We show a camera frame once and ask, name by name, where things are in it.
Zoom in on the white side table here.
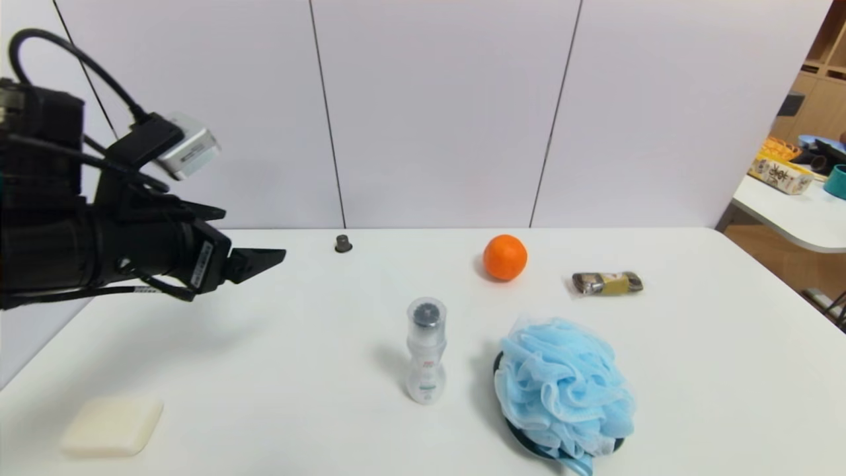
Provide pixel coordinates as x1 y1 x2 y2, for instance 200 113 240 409
730 173 846 255

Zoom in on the teal cup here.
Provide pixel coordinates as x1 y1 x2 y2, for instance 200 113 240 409
822 165 846 201

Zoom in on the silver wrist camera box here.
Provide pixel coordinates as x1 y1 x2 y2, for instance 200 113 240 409
155 114 221 181

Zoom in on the thin black labelled cable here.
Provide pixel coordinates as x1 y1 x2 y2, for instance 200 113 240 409
0 283 197 311

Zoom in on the wooden shelf unit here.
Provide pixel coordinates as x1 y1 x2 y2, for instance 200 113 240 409
767 0 846 147

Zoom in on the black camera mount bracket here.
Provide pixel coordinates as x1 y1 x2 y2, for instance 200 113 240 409
96 114 227 225

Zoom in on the grey rounded plastic dish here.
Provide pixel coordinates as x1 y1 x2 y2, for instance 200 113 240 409
492 350 625 461

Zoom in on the cream soap bar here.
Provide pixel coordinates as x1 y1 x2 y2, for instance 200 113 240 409
61 395 165 457

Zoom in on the blue mesh bath loofah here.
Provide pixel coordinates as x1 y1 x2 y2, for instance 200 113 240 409
494 316 636 476

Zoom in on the clear plastic spray bottle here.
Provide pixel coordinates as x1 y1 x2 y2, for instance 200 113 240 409
405 297 448 405

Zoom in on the blue round lid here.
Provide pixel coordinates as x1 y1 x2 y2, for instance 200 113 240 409
797 135 846 154

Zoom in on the orange fruit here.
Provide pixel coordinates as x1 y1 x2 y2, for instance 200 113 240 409
482 234 529 282

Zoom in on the wrapped snack with gold band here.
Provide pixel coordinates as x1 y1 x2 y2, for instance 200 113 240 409
565 270 644 299

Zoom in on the black chair frame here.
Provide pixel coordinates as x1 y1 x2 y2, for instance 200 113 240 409
801 288 846 335

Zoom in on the orange wire basket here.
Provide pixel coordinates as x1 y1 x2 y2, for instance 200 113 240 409
759 137 801 163

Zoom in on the thick black camera cable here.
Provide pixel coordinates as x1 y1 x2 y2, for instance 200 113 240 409
8 28 151 125

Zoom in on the printed cardboard box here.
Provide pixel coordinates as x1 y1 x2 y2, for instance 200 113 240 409
748 156 814 196

